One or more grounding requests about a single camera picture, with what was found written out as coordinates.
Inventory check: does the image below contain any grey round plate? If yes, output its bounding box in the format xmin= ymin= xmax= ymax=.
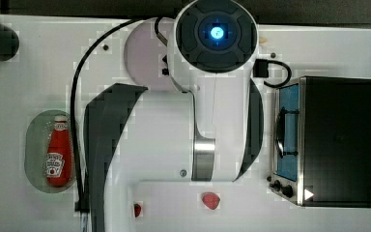
xmin=124 ymin=17 xmax=176 ymax=92

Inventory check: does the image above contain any green oval strainer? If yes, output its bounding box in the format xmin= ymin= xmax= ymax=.
xmin=24 ymin=110 xmax=75 ymax=193

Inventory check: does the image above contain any red ketchup bottle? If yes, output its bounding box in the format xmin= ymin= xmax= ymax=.
xmin=45 ymin=115 xmax=72 ymax=187

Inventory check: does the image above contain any black toaster oven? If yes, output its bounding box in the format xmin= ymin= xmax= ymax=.
xmin=268 ymin=76 xmax=371 ymax=208

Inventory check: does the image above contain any small red strawberry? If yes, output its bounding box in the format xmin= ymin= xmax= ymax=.
xmin=134 ymin=203 xmax=142 ymax=218

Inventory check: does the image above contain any large red strawberry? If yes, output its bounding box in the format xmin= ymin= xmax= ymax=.
xmin=202 ymin=192 xmax=220 ymax=210

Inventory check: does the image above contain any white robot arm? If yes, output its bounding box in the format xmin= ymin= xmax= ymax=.
xmin=83 ymin=0 xmax=264 ymax=232

